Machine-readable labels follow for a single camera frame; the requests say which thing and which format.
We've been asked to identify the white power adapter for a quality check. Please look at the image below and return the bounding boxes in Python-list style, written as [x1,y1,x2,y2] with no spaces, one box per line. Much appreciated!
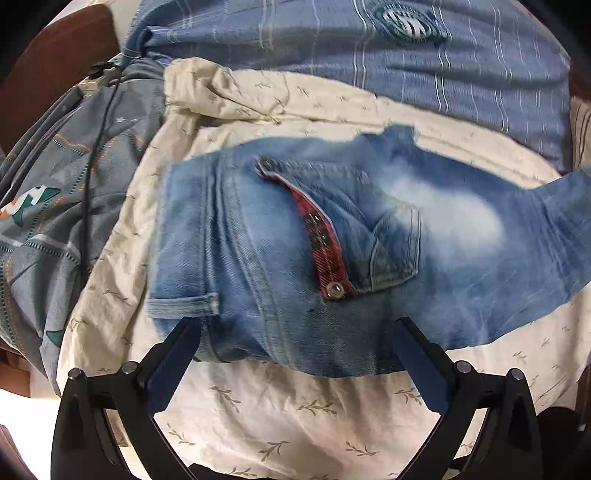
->
[76,69,116,97]

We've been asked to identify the black cable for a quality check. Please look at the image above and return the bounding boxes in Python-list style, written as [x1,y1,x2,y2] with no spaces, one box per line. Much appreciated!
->
[78,60,130,278]

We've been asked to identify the cream leaf-print bedsheet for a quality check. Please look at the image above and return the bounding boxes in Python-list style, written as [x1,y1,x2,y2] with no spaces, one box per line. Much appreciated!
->
[55,58,583,480]

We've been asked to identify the brown wooden headboard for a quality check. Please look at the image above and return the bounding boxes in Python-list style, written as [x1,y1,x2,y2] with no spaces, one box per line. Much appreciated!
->
[0,4,121,153]

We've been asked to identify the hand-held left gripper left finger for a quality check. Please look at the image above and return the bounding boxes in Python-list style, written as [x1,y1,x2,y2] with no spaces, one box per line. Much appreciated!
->
[51,316,204,480]

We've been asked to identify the light blue denim pants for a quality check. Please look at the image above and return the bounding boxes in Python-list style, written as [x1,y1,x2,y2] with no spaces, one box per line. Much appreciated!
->
[147,124,591,379]

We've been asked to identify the blue plaid quilt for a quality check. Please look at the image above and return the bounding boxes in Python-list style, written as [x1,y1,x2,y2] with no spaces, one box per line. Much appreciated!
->
[122,0,573,174]

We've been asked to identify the grey patterned blanket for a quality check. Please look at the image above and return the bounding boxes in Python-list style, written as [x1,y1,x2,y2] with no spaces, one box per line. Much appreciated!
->
[0,53,169,398]

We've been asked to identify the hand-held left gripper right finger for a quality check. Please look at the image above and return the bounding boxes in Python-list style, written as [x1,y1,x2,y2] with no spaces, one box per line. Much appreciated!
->
[394,316,543,480]

